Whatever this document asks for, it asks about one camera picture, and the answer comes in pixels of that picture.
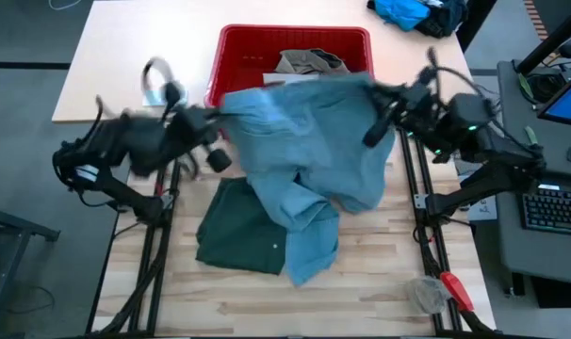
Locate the grey metal stand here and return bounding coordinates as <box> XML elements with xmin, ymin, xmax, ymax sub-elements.
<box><xmin>0</xmin><ymin>190</ymin><xmax>61</xmax><ymax>331</ymax></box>

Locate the white paper label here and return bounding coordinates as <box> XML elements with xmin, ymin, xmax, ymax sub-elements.
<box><xmin>467</xmin><ymin>195</ymin><xmax>499</xmax><ymax>222</ymax></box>

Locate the beige khaki garment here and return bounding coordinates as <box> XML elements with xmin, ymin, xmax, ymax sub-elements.
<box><xmin>262</xmin><ymin>48</ymin><xmax>351</xmax><ymax>86</ymax></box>

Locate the bright blue garment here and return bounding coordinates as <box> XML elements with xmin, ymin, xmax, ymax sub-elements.
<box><xmin>367</xmin><ymin>0</ymin><xmax>432</xmax><ymax>33</ymax></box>

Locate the dark green button shirt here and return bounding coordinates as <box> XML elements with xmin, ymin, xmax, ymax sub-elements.
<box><xmin>194</xmin><ymin>176</ymin><xmax>289</xmax><ymax>276</ymax></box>

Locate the red-handled clamp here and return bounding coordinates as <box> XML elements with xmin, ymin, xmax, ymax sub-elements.
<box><xmin>439</xmin><ymin>271</ymin><xmax>498</xmax><ymax>336</ymax></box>

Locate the white floor cable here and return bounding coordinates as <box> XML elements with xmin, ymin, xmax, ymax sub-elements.
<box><xmin>47</xmin><ymin>0</ymin><xmax>83</xmax><ymax>11</ymax></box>

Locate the black aluminium table frame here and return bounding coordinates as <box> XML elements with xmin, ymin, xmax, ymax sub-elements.
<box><xmin>85</xmin><ymin>115</ymin><xmax>501</xmax><ymax>338</ymax></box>

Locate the red plastic laundry bin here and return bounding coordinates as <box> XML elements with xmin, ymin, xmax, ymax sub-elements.
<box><xmin>204</xmin><ymin>24</ymin><xmax>376</xmax><ymax>140</ymax></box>

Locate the light blue shirt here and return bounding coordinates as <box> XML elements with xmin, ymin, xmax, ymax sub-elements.
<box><xmin>219</xmin><ymin>73</ymin><xmax>398</xmax><ymax>287</ymax></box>

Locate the crumpled clear plastic bag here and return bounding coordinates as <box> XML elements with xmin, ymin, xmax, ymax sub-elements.
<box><xmin>406</xmin><ymin>276</ymin><xmax>452</xmax><ymax>315</ymax></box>

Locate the black backlit keyboard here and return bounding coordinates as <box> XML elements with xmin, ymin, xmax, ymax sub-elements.
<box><xmin>520</xmin><ymin>181</ymin><xmax>571</xmax><ymax>236</ymax></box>

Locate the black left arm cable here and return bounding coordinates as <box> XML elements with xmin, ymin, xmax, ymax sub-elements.
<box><xmin>140</xmin><ymin>56</ymin><xmax>178</xmax><ymax>107</ymax></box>

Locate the black coiled cable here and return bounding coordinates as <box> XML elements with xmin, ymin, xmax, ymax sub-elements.
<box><xmin>525</xmin><ymin>70</ymin><xmax>563</xmax><ymax>104</ymax></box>

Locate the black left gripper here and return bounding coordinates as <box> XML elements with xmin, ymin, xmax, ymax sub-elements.
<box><xmin>165</xmin><ymin>83</ymin><xmax>233</xmax><ymax>173</ymax></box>

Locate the beige wooden table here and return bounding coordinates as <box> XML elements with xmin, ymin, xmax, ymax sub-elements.
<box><xmin>52</xmin><ymin>0</ymin><xmax>483</xmax><ymax>123</ymax></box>

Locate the monitor with blue screen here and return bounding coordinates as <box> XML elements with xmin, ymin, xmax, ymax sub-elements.
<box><xmin>537</xmin><ymin>65</ymin><xmax>571</xmax><ymax>129</ymax></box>

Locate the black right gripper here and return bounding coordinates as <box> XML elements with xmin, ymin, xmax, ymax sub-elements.
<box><xmin>364</xmin><ymin>46</ymin><xmax>449</xmax><ymax>147</ymax></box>

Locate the dark navy garment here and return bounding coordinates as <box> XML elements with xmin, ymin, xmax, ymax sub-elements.
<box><xmin>415</xmin><ymin>0</ymin><xmax>470</xmax><ymax>40</ymax></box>

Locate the grey desk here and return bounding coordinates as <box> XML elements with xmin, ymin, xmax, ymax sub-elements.
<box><xmin>496</xmin><ymin>59</ymin><xmax>571</xmax><ymax>180</ymax></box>
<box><xmin>494</xmin><ymin>167</ymin><xmax>571</xmax><ymax>287</ymax></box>

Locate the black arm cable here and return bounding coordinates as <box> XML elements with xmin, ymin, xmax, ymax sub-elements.
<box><xmin>426</xmin><ymin>46</ymin><xmax>508</xmax><ymax>123</ymax></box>
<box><xmin>140</xmin><ymin>56</ymin><xmax>178</xmax><ymax>107</ymax></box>

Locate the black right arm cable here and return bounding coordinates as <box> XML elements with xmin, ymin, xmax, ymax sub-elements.
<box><xmin>426</xmin><ymin>46</ymin><xmax>508</xmax><ymax>123</ymax></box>

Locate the orange striped panel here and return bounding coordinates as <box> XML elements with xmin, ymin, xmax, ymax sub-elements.
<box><xmin>523</xmin><ymin>0</ymin><xmax>550</xmax><ymax>41</ymax></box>

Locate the black monitor pole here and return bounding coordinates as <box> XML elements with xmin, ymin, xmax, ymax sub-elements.
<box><xmin>514</xmin><ymin>2</ymin><xmax>571</xmax><ymax>75</ymax></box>

